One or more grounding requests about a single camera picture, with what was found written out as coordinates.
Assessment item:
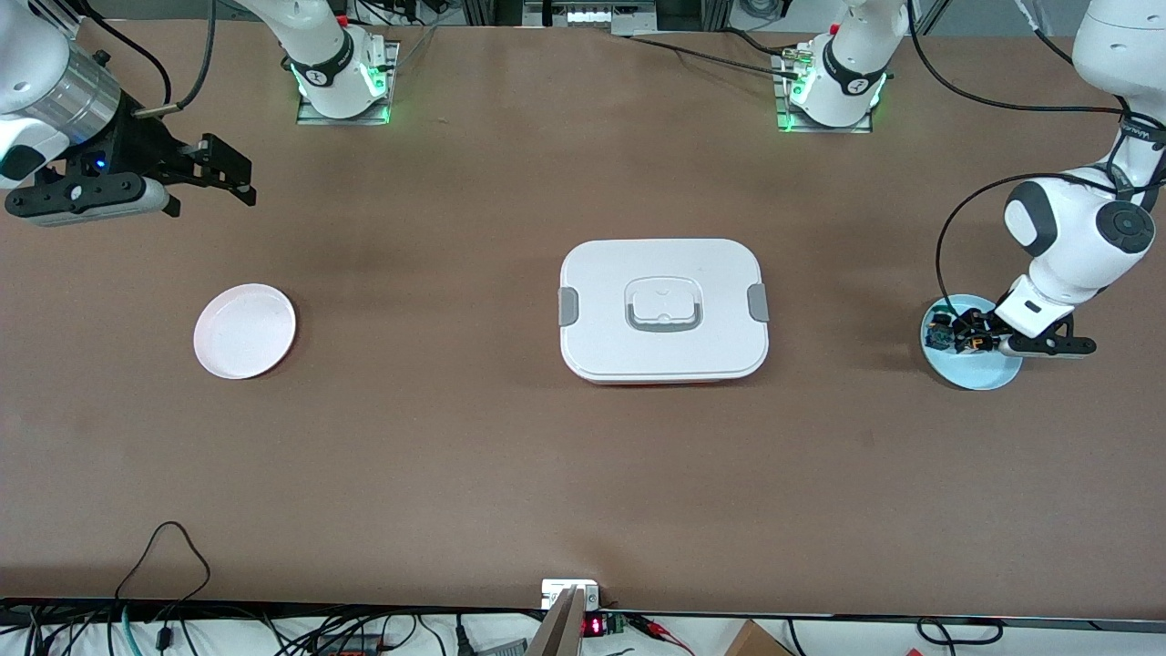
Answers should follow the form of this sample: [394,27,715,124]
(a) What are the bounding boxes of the light blue round plate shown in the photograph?
[920,293,1024,392]

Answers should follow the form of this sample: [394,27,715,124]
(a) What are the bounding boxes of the thin black looped cable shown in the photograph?
[114,520,213,603]

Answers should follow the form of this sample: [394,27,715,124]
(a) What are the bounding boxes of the long black table cable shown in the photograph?
[612,33,804,79]

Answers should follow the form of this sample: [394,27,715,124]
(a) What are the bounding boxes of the black power strip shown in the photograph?
[314,633,385,656]

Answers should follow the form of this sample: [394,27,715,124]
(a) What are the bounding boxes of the black coiled floor cable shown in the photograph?
[915,618,1005,647]

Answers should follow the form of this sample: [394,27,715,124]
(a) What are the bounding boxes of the teal cable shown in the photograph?
[107,606,139,656]

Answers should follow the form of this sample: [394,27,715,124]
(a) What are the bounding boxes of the grey metal camera post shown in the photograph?
[527,586,586,656]

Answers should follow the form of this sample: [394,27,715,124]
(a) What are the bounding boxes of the red clip lead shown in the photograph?
[629,615,695,656]

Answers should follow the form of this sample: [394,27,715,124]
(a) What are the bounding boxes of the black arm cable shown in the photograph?
[77,0,220,118]
[905,0,1151,325]

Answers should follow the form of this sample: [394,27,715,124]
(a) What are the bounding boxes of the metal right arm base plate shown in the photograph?
[296,40,401,127]

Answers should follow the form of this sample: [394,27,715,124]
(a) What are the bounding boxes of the white lunch box grey clips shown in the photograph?
[557,239,771,386]

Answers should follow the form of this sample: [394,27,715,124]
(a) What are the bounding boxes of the pink round plate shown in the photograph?
[193,283,298,381]

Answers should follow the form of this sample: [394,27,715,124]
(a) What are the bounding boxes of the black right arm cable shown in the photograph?
[77,0,220,118]

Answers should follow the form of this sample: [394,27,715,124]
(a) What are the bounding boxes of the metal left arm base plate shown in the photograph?
[774,46,889,135]

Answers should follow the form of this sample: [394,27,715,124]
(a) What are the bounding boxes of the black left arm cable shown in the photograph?
[905,0,1151,325]

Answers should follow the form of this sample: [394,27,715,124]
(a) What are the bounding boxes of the small white socket box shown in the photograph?
[541,579,600,610]

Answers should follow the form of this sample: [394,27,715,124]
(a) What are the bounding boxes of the brown cardboard box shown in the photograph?
[724,620,793,656]

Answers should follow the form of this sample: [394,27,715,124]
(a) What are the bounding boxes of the grey equipment box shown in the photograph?
[524,0,659,29]

